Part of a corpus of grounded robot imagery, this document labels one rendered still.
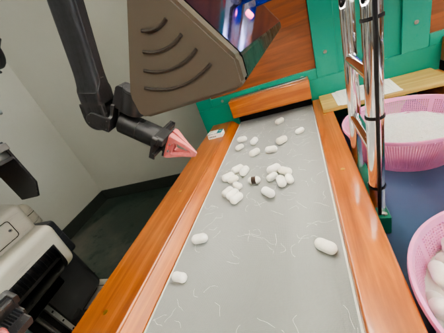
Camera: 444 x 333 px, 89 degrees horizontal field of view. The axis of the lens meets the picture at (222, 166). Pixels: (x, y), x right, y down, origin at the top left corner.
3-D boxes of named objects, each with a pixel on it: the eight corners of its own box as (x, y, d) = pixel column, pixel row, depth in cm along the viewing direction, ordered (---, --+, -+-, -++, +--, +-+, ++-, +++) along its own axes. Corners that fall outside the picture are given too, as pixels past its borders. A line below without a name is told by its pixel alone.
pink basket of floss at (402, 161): (435, 196, 45) (439, 155, 40) (324, 160, 67) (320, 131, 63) (505, 135, 52) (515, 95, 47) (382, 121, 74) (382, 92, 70)
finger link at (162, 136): (203, 139, 57) (168, 124, 58) (193, 153, 52) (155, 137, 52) (195, 159, 62) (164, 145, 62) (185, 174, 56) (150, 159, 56)
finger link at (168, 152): (205, 135, 59) (172, 120, 59) (196, 148, 54) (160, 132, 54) (199, 154, 63) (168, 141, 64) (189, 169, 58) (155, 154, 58)
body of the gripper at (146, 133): (177, 122, 60) (152, 111, 60) (159, 140, 52) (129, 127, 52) (172, 142, 64) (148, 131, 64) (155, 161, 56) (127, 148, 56)
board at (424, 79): (323, 113, 73) (323, 110, 73) (318, 99, 85) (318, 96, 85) (457, 82, 61) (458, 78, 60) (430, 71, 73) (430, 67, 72)
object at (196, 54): (140, 120, 16) (77, 5, 13) (254, 39, 66) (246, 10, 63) (245, 88, 13) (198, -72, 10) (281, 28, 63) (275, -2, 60)
